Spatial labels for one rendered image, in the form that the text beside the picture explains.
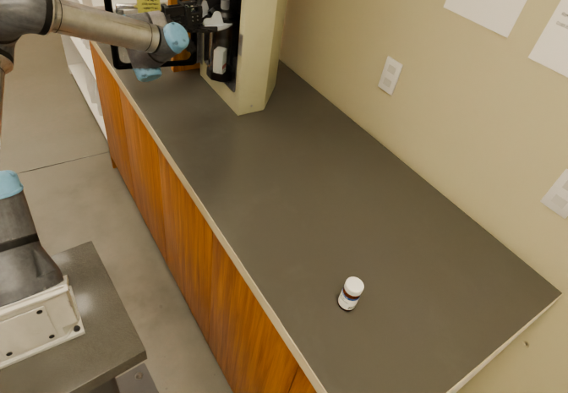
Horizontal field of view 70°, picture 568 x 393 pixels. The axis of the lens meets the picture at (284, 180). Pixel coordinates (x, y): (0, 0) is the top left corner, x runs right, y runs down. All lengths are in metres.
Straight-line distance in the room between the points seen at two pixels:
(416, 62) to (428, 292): 0.70
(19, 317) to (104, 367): 0.18
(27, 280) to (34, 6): 0.54
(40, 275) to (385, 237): 0.81
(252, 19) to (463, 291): 0.97
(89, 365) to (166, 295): 1.19
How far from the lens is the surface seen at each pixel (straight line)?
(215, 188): 1.17
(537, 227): 1.29
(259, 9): 1.33
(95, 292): 0.99
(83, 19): 1.07
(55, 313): 0.86
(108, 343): 0.92
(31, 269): 0.83
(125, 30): 1.11
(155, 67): 1.27
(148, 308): 2.04
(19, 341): 0.90
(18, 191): 0.86
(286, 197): 1.17
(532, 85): 1.20
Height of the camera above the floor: 1.75
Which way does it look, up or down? 41 degrees down
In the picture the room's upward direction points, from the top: 11 degrees clockwise
